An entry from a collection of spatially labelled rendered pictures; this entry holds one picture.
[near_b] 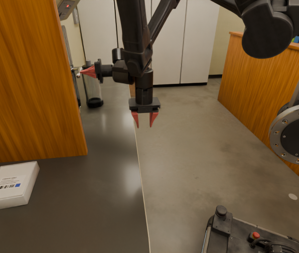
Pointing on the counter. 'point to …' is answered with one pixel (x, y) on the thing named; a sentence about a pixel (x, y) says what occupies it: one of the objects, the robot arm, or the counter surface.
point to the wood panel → (26, 84)
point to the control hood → (69, 9)
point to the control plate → (64, 7)
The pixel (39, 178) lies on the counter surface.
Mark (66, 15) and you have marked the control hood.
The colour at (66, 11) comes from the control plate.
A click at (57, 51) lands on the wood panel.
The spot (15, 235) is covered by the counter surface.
